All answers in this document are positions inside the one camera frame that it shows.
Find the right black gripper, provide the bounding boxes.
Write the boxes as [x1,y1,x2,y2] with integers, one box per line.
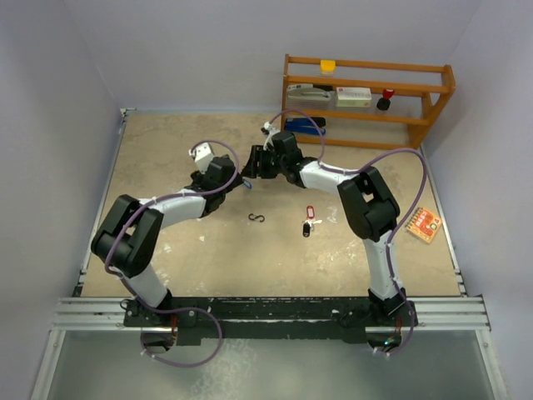
[241,146,286,180]

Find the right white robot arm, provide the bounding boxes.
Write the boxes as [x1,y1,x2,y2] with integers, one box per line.
[242,132,406,326]

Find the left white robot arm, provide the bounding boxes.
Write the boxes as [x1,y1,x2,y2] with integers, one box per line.
[91,155,242,327]

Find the black S carabiner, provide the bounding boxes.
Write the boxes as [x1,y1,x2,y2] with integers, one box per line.
[248,213,266,223]

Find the blue stapler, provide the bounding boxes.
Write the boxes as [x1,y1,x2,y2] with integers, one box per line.
[284,117,326,136]

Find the red key tag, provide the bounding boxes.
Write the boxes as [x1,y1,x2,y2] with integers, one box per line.
[306,206,316,220]

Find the grey stapler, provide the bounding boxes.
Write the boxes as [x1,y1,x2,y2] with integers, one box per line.
[286,83,333,102]

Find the wooden shelf rack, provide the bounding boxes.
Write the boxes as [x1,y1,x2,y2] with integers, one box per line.
[281,55,456,150]

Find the white cardboard box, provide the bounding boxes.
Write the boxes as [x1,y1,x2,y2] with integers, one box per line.
[336,87,371,108]

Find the yellow lid jar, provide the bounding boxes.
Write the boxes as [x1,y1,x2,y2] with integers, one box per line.
[320,59,336,76]

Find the red black stamp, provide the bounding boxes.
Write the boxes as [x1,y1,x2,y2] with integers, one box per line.
[376,89,395,111]

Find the orange packet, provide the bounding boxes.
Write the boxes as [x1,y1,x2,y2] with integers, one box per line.
[406,207,442,243]

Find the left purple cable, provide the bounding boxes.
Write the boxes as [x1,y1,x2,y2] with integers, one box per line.
[103,140,242,368]

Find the purple cable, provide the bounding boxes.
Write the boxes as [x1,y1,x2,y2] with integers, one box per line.
[264,109,429,358]
[103,140,242,368]

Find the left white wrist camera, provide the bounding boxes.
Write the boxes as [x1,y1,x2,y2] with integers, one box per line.
[189,142,215,173]

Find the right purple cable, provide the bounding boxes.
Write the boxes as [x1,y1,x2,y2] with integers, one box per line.
[264,109,429,358]

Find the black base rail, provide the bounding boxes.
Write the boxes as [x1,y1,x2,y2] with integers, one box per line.
[120,294,418,348]

